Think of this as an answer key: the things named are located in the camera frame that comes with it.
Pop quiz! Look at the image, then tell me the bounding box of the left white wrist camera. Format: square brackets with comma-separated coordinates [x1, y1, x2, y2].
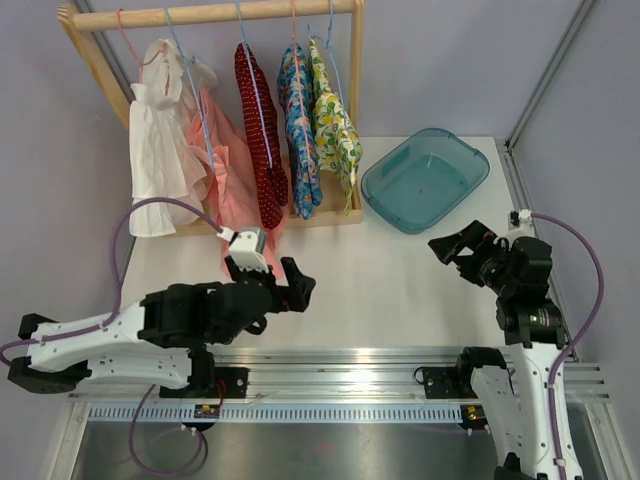
[217, 227, 269, 272]

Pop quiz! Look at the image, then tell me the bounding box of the pink hanger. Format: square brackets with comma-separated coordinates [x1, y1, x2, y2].
[116, 8, 146, 83]
[290, 0, 312, 158]

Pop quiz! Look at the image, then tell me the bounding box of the red polka dot skirt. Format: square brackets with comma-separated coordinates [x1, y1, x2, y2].
[234, 43, 289, 230]

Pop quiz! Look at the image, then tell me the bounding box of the light blue hanger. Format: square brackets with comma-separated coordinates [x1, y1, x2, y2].
[234, 0, 273, 170]
[163, 6, 215, 173]
[305, 0, 351, 121]

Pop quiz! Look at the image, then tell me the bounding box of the aluminium frame post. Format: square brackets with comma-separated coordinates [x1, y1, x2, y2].
[503, 0, 601, 151]

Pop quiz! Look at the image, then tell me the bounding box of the pink skirt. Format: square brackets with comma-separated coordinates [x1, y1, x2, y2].
[185, 84, 292, 267]

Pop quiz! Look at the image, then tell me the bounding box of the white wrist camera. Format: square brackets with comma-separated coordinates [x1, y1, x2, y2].
[503, 209, 535, 246]
[217, 227, 269, 272]

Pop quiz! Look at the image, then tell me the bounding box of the yellow lemon print skirt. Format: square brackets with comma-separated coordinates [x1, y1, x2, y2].
[308, 38, 363, 215]

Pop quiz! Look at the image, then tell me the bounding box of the blue floral skirt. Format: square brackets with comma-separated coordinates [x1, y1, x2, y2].
[277, 44, 323, 220]

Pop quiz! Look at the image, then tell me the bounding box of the black mounting plate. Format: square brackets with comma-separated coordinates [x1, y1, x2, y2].
[159, 367, 250, 400]
[412, 366, 478, 400]

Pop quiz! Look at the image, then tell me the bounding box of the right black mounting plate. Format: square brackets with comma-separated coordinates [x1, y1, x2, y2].
[412, 366, 478, 400]

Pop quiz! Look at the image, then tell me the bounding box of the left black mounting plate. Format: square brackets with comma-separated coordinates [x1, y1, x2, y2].
[159, 367, 250, 400]

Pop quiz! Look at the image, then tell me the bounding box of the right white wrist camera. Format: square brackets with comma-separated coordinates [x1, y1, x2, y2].
[503, 209, 535, 246]

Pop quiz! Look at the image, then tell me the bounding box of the white skirt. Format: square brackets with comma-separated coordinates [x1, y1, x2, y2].
[129, 39, 212, 210]

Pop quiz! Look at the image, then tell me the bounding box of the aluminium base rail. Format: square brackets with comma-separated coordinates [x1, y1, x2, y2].
[69, 346, 611, 403]

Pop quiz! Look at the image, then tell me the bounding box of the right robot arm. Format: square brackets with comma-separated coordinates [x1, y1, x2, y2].
[428, 220, 584, 479]

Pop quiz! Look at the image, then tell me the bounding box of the white slotted cable duct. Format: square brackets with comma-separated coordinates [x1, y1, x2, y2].
[89, 402, 463, 424]

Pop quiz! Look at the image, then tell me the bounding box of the wooden clothes rack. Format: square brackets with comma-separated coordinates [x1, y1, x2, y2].
[56, 0, 365, 237]

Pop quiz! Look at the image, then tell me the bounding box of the teal plastic basin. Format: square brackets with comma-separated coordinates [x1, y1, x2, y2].
[360, 128, 490, 235]

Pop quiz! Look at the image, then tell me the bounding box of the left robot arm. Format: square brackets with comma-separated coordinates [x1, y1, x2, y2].
[7, 257, 316, 398]

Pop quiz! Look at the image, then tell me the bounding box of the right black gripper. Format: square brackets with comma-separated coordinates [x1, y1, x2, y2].
[429, 220, 517, 297]

